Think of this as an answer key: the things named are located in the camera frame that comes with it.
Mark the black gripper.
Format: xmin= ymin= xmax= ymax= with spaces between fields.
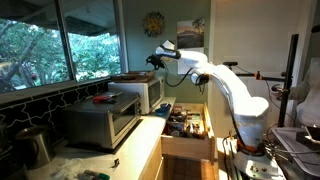
xmin=145 ymin=54 xmax=167 ymax=72

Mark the white microwave oven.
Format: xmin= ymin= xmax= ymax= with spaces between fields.
xmin=107 ymin=77 xmax=166 ymax=116

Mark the stainless steel toaster oven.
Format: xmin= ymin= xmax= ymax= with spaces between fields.
xmin=61 ymin=91 xmax=142 ymax=150

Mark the dark blue bowl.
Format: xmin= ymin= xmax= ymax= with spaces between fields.
xmin=159 ymin=102 xmax=173 ymax=111

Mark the teal bowl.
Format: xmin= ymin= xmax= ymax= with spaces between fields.
xmin=154 ymin=107 xmax=170 ymax=117

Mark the landscape picture print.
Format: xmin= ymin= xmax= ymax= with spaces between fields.
xmin=176 ymin=17 xmax=206 ymax=50

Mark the open wooden drawer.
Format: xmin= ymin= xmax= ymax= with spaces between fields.
xmin=160 ymin=102 xmax=216 ymax=163

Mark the wooden counter cabinet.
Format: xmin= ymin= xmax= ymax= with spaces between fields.
xmin=138 ymin=136 xmax=165 ymax=180

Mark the large glass window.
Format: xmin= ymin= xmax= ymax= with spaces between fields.
xmin=0 ymin=0 xmax=129 ymax=95

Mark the green marker pen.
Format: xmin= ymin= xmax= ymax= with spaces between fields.
xmin=82 ymin=169 xmax=111 ymax=180

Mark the black vertical stand pole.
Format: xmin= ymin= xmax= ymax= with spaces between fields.
xmin=277 ymin=33 xmax=300 ymax=128

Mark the metal pot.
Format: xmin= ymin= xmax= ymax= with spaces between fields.
xmin=14 ymin=125 xmax=56 ymax=170

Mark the person in white clothes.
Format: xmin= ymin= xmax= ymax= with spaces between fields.
xmin=288 ymin=57 xmax=320 ymax=128

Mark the grey side table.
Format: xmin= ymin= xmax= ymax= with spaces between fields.
xmin=271 ymin=126 xmax=320 ymax=178

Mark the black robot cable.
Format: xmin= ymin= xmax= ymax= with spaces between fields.
xmin=162 ymin=61 xmax=195 ymax=89

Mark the sun shaped wall decoration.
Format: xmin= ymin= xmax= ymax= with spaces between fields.
xmin=142 ymin=11 xmax=166 ymax=38

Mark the red handled tool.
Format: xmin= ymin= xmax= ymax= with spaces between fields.
xmin=92 ymin=92 xmax=118 ymax=104

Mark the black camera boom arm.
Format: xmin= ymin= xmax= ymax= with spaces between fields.
xmin=222 ymin=60 xmax=288 ymax=83

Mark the black floor cable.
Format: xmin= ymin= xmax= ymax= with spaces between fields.
xmin=221 ymin=134 xmax=240 ymax=180

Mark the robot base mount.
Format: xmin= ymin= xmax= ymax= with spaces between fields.
xmin=232 ymin=150 xmax=285 ymax=180

